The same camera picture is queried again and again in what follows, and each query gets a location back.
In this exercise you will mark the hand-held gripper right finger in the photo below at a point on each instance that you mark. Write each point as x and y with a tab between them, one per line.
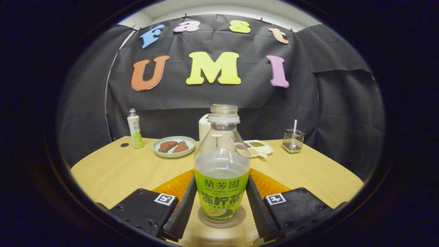
259	214

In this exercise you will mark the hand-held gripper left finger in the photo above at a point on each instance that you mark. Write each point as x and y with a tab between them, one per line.
180	212

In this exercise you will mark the round brown coaster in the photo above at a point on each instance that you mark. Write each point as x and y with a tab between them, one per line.
204	222

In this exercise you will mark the juice bottle with green label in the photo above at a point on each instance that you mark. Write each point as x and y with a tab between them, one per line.
222	195

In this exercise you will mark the slim white and green bottle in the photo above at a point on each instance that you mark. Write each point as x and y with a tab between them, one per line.
135	130

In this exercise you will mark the pale green plate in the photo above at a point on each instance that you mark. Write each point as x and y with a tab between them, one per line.
171	155

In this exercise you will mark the brown bread slice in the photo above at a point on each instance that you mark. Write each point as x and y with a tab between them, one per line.
181	147
167	146

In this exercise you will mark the white divided dish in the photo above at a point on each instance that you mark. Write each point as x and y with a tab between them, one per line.
264	149

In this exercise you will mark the wooden table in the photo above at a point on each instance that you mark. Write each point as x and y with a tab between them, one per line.
113	175

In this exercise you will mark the white toaster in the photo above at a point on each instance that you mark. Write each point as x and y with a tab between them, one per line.
204	128

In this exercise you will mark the white straw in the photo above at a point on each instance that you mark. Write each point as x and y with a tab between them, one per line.
295	125

